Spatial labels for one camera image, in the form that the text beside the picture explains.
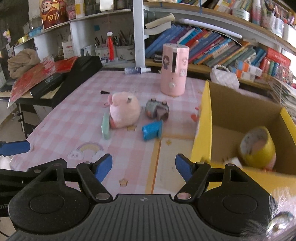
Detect white quilted beaded bag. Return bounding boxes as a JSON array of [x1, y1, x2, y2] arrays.
[[210, 65, 240, 90]]

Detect pink checked tablecloth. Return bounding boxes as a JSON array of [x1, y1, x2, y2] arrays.
[[10, 70, 208, 195]]

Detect patterned pen holder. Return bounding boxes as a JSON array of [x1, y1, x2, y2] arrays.
[[114, 30, 135, 61], [94, 36, 111, 60]]

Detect yellow cardboard box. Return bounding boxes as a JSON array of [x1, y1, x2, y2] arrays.
[[191, 80, 296, 200]]

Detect blue bag roll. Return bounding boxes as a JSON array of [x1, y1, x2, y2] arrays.
[[142, 120, 164, 141]]

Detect red printed paper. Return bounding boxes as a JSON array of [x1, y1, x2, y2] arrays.
[[7, 57, 79, 108]]

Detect pink cylindrical humidifier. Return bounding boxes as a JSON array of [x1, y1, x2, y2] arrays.
[[160, 43, 190, 96]]

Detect white jar yellow label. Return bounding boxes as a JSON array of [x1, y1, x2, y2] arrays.
[[75, 0, 85, 19]]

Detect row of leaning books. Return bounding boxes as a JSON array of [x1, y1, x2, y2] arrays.
[[144, 23, 269, 70]]

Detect pink round plush toy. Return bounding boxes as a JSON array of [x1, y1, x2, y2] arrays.
[[107, 91, 141, 129]]

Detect grey toy camera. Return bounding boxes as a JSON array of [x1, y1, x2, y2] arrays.
[[145, 98, 170, 121]]

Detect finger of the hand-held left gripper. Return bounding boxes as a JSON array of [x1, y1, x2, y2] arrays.
[[0, 159, 67, 186], [0, 140, 31, 157]]

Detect white long tube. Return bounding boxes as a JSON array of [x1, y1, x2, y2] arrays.
[[178, 19, 243, 39]]

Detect red thick dictionary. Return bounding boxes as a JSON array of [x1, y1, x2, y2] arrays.
[[260, 47, 291, 77]]

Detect white card stand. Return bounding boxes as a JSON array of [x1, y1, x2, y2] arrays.
[[62, 40, 75, 59]]

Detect white bookshelf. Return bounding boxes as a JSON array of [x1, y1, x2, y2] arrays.
[[133, 0, 296, 93]]

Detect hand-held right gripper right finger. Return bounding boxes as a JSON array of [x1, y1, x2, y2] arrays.
[[174, 153, 270, 202]]

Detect mint green case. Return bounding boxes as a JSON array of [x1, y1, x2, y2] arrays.
[[101, 112, 112, 140]]

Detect cream lying books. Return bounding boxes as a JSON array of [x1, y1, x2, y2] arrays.
[[144, 13, 176, 36]]

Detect yellow tape roll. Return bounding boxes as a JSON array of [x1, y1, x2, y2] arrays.
[[239, 126, 277, 169]]

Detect white curved side shelf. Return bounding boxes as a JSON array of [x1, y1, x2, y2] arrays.
[[14, 9, 135, 61]]

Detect stack of papers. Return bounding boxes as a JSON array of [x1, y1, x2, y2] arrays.
[[269, 76, 296, 112]]

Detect black flat case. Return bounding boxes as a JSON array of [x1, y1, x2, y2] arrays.
[[30, 73, 65, 97]]

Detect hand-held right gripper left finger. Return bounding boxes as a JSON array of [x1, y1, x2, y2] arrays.
[[23, 153, 114, 202]]

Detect orange white medicine boxes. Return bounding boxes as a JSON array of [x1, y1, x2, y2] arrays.
[[235, 60, 263, 80]]

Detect clear spray bottle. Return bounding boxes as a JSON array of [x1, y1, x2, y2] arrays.
[[124, 67, 152, 75]]

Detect red hanging tassel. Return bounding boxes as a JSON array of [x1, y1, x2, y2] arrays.
[[106, 32, 115, 61]]

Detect fortune god figure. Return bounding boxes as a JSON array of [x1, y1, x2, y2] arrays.
[[40, 0, 69, 29]]

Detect beige folded cloth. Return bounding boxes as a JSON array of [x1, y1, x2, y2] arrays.
[[8, 49, 41, 79]]

